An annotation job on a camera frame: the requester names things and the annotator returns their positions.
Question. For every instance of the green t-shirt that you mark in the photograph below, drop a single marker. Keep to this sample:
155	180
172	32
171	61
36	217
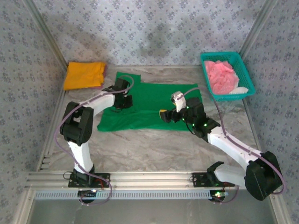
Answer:
151	100

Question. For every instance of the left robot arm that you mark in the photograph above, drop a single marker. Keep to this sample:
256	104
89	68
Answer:
77	123

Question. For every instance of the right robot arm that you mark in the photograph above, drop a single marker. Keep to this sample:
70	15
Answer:
261	177

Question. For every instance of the maroon folded t-shirt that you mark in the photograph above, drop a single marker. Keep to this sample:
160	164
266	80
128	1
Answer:
105	70

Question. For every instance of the orange folded t-shirt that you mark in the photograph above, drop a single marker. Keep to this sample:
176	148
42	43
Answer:
81	75

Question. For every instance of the pink t-shirt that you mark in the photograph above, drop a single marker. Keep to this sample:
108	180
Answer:
222	77

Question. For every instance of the white t-shirt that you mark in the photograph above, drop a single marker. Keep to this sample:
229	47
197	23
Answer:
239	90

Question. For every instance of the teal plastic basket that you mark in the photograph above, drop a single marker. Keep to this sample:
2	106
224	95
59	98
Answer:
246	77

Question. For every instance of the right controller circuit board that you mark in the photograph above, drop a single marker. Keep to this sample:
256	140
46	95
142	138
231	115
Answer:
218	194

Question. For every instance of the controller circuit board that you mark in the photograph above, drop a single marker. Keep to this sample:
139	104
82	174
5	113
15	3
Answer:
87	193
218	194

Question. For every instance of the left controller circuit board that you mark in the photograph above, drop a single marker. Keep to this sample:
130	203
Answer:
87	193

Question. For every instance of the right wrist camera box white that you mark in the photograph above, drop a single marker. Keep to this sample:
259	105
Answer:
178	99

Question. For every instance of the aluminium table side rail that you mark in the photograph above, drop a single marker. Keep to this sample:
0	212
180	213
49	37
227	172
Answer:
54	116
251	121

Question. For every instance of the aluminium mounting rail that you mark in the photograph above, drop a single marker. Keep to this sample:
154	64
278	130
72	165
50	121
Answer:
151	178

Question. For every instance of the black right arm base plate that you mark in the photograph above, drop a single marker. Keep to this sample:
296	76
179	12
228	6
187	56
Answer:
198	179

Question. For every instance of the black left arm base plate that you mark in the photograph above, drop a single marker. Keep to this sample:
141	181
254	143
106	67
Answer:
102	180

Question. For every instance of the aluminium frame post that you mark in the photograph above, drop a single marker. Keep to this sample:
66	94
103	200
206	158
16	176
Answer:
46	35
257	28

